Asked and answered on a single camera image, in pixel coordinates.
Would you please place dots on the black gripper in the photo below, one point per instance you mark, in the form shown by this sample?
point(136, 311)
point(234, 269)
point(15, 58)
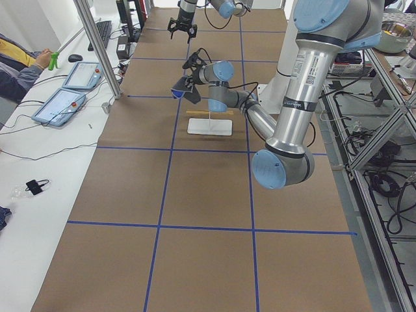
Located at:
point(184, 20)
point(192, 78)

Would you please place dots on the grey towel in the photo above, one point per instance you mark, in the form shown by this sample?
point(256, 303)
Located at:
point(185, 88)

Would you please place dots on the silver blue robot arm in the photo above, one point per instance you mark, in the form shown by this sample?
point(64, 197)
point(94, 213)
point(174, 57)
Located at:
point(324, 29)
point(187, 8)

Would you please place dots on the person forearm grey sleeve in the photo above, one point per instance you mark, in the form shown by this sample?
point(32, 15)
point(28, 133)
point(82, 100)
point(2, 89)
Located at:
point(15, 84)

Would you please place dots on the left wooden rack rod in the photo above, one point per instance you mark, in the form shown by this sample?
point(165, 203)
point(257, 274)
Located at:
point(207, 112)

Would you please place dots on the white towel rack base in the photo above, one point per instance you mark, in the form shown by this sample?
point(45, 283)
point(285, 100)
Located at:
point(200, 126)

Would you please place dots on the person's hand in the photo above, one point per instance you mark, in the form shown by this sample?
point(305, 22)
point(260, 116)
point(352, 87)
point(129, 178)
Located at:
point(44, 58)

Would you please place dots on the black power adapter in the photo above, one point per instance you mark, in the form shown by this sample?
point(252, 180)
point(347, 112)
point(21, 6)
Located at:
point(123, 47)

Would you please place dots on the black keyboard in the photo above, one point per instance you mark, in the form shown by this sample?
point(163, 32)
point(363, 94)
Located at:
point(104, 29)

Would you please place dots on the far blue teach pendant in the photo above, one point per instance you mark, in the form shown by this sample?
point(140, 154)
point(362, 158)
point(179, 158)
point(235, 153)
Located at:
point(84, 76)

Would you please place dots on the blue teach pendant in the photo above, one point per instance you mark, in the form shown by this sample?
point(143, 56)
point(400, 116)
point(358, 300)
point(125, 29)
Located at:
point(60, 107)
point(84, 76)

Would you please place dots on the black computer mouse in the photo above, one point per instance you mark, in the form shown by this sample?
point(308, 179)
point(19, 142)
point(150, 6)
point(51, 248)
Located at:
point(75, 58)

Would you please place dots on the green plastic clamp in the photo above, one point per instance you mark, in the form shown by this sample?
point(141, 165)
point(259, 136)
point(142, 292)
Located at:
point(53, 64)

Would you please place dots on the near blue teach pendant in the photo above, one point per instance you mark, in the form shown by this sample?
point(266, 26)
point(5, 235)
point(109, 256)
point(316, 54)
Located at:
point(60, 107)

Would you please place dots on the small black device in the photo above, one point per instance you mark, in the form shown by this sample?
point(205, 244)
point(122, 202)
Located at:
point(36, 186)

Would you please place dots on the steel bowl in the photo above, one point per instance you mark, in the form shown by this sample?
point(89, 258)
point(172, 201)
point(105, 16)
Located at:
point(395, 37)

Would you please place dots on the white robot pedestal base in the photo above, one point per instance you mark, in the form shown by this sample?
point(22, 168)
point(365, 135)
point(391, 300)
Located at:
point(271, 95)

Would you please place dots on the aluminium frame post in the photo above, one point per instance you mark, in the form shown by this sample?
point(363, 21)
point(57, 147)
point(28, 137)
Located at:
point(89, 25)

